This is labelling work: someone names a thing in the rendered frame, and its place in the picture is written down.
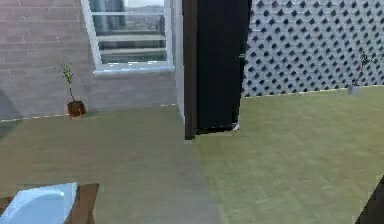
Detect brown wooden table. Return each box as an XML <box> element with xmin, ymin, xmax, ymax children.
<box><xmin>0</xmin><ymin>182</ymin><xmax>100</xmax><ymax>224</ymax></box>

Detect white framed window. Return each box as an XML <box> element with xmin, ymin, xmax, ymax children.
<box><xmin>80</xmin><ymin>0</ymin><xmax>176</xmax><ymax>75</ymax></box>

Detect black room door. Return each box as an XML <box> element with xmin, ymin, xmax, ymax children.
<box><xmin>182</xmin><ymin>0</ymin><xmax>253</xmax><ymax>141</ymax></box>

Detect green plant in brown pot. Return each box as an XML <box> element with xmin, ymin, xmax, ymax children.
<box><xmin>55</xmin><ymin>59</ymin><xmax>88</xmax><ymax>121</ymax></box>

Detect thin plant in grey pot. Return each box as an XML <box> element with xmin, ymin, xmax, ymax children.
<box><xmin>347</xmin><ymin>50</ymin><xmax>373</xmax><ymax>96</ymax></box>

